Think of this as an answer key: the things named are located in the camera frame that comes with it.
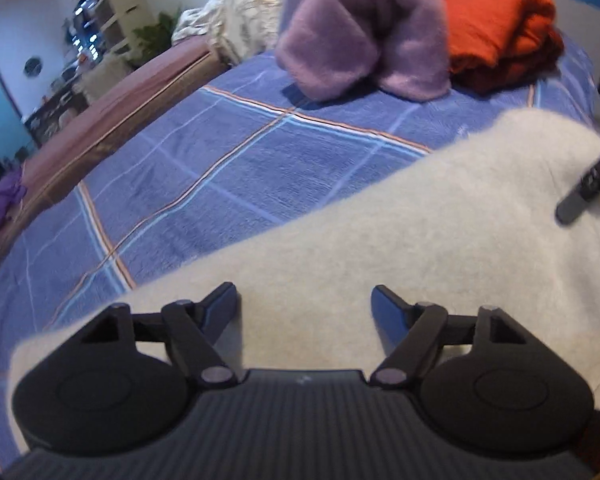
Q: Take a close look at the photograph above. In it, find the white and black sweater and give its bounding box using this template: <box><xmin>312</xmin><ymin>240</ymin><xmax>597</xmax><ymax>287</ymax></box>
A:
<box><xmin>7</xmin><ymin>108</ymin><xmax>600</xmax><ymax>451</ymax></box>

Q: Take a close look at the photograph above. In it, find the folded orange sweater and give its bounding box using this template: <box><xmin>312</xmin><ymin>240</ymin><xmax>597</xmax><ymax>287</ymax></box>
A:
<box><xmin>445</xmin><ymin>0</ymin><xmax>565</xmax><ymax>94</ymax></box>

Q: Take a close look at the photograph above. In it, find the purple cloth on bed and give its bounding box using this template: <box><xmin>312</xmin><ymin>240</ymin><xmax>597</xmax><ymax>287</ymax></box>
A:
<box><xmin>0</xmin><ymin>167</ymin><xmax>28</xmax><ymax>227</ymax></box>

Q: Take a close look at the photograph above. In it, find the blue plaid bed sheet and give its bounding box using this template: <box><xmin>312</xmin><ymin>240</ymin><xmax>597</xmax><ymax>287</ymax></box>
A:
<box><xmin>0</xmin><ymin>41</ymin><xmax>596</xmax><ymax>469</ymax></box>

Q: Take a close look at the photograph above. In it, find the dark low cabinet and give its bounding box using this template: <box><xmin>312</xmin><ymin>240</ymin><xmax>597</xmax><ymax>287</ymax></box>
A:
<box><xmin>24</xmin><ymin>84</ymin><xmax>88</xmax><ymax>148</ymax></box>

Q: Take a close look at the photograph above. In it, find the brown mauve mattress bed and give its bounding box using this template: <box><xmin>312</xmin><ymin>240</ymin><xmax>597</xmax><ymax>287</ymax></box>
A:
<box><xmin>0</xmin><ymin>36</ymin><xmax>228</xmax><ymax>264</ymax></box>

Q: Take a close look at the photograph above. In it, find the folded lilac sweater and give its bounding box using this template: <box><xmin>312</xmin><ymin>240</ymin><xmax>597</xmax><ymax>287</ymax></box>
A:
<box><xmin>275</xmin><ymin>0</ymin><xmax>451</xmax><ymax>102</ymax></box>

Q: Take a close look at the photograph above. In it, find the beige bag by cabinet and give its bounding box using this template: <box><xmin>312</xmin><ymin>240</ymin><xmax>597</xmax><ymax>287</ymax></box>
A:
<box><xmin>78</xmin><ymin>53</ymin><xmax>132</xmax><ymax>104</ymax></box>

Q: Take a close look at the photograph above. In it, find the green potted plant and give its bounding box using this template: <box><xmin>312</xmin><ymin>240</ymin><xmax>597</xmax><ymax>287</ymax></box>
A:
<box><xmin>132</xmin><ymin>12</ymin><xmax>178</xmax><ymax>68</ymax></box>

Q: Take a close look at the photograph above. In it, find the white drawer cabinet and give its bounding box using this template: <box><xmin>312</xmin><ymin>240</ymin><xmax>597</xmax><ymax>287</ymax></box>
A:
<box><xmin>92</xmin><ymin>0</ymin><xmax>156</xmax><ymax>60</ymax></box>

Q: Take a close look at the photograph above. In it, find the floral cream quilt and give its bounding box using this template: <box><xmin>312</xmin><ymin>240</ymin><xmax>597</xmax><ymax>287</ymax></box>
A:
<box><xmin>171</xmin><ymin>0</ymin><xmax>284</xmax><ymax>66</ymax></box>

